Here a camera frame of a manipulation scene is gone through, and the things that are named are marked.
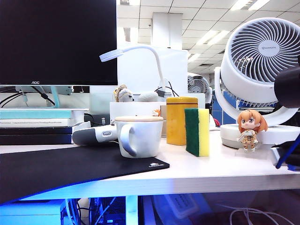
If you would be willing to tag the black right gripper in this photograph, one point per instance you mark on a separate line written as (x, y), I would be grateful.
(295, 161)

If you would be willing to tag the green yellow cleaning sponge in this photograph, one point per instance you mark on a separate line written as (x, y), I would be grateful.
(204, 133)

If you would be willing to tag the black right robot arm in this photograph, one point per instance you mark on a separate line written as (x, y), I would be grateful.
(288, 89)

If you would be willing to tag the orange-haired anime figurine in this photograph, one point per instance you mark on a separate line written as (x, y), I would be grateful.
(251, 122)

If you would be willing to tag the blue office partition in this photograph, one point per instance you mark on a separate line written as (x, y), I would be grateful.
(218, 114)

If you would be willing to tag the white round desk fan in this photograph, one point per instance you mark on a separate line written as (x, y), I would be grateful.
(243, 79)

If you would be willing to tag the white background fan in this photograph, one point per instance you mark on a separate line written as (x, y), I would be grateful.
(198, 84)

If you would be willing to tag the white power strip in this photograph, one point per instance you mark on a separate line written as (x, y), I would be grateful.
(185, 205)

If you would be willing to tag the yellow tin canister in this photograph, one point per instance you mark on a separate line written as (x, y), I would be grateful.
(175, 122)

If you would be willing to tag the small orange fox figurine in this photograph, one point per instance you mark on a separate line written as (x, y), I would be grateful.
(156, 113)

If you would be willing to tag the white ceramic mug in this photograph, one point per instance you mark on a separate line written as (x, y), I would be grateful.
(147, 138)

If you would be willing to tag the white fluffy plush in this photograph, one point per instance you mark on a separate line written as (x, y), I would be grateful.
(148, 96)

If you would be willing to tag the round wooden mug lid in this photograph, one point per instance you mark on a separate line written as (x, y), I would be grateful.
(138, 118)

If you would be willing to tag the white desk organizer box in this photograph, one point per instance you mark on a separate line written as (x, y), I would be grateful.
(137, 108)

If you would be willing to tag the white partition board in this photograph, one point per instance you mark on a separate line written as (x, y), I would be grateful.
(137, 75)

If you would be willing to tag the beige plush toy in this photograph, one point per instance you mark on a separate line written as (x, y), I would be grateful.
(123, 96)

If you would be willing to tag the dark computer tower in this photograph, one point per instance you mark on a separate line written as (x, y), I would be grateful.
(109, 211)

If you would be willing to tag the white grey handheld device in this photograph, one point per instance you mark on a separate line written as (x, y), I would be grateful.
(89, 137)

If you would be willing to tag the white gooseneck desk lamp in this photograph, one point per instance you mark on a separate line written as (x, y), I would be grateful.
(110, 55)

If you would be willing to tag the black Corsair mouse pad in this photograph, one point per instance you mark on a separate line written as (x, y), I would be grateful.
(56, 168)

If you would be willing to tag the teal monitor stand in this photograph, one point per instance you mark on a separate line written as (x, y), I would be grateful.
(55, 98)

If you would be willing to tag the black book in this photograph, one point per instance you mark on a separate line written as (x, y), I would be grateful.
(32, 135)

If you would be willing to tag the white book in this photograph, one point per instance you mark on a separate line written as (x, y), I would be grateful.
(32, 122)

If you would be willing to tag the black AOC computer monitor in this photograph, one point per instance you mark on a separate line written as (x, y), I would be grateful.
(56, 42)

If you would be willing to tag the teal book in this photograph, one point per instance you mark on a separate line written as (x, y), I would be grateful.
(32, 114)

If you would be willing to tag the white under-desk cabinet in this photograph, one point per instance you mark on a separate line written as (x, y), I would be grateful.
(25, 214)

